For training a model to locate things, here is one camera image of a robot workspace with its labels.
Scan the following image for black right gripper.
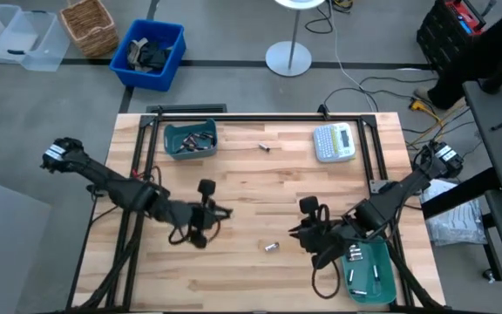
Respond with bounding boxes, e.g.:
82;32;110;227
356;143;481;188
288;195;359;270

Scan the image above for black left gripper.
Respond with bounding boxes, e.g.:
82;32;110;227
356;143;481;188
187;178;234;249

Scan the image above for dark teal plastic bin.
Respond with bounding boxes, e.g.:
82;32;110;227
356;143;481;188
163;118;219;160

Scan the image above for white label maker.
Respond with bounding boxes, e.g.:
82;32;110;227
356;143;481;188
312;122;357;164

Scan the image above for green plastic tray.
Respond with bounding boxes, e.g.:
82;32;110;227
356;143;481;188
340;237;398;305

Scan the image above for blue plastic tub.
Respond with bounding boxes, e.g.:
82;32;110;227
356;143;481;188
109;18;187;92

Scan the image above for clear plastic bag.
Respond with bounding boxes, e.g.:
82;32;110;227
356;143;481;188
418;178;490;248

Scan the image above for white floor lamp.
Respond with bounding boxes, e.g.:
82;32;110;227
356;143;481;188
264;0;327;79

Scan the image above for dark bundled clothes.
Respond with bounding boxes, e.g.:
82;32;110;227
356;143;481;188
126;37;173;73

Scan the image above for wicker basket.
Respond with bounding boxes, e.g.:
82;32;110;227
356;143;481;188
58;0;120;59

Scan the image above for red black toolbox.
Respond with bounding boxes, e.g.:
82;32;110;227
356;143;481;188
415;0;487;75

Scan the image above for person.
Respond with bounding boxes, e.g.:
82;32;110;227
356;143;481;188
427;0;502;110

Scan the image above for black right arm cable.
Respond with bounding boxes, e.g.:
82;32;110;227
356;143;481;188
310;256;342;300

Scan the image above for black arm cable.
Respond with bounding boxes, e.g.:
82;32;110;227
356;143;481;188
310;256;342;300
167;217;221;248

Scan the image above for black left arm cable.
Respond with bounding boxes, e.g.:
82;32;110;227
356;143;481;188
167;217;221;248

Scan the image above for black aluminium table frame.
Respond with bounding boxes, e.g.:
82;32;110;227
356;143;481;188
102;104;435;314

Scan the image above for black cable conduit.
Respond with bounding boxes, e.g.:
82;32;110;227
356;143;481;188
383;242;442;311
65;208;146;313

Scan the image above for white floor cable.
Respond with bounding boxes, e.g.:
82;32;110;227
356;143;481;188
328;0;381;113

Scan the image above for black floor cable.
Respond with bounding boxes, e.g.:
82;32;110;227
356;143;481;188
304;3;335;35
322;74;438;115

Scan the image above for yellow cable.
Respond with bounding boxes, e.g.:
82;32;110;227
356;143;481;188
407;104;470;147

